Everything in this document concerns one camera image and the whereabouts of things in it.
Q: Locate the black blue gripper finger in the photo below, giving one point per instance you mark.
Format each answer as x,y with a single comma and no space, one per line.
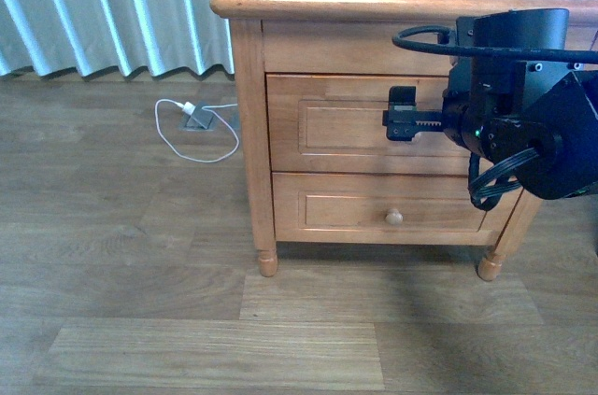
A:
403,121

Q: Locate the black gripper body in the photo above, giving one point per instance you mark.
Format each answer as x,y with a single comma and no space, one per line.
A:
480,126

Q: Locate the wooden drawer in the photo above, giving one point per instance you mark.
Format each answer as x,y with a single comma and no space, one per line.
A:
382,203
334,124

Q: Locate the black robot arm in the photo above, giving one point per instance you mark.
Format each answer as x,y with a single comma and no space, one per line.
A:
523,105

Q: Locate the round wooden lower knob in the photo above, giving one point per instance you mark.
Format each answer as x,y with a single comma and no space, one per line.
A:
394,217

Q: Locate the wooden nightstand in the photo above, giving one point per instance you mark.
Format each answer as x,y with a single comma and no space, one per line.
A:
354,38

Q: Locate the metal floor outlet box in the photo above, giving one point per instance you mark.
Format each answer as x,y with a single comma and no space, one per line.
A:
199,121

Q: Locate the white plug on floor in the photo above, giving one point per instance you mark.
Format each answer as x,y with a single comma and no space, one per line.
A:
187,108

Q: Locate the light grey pleated curtain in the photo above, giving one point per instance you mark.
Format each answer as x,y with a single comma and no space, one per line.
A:
117,7

